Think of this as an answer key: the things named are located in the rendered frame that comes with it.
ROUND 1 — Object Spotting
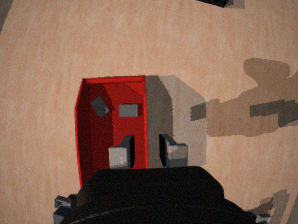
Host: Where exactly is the red bin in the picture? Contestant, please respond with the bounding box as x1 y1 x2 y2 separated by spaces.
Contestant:
74 75 148 188

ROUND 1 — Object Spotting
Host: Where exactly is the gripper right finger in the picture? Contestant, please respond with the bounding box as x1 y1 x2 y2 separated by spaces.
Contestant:
159 134 188 168

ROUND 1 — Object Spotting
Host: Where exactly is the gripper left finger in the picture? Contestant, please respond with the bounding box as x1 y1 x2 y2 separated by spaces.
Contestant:
109 135 135 169

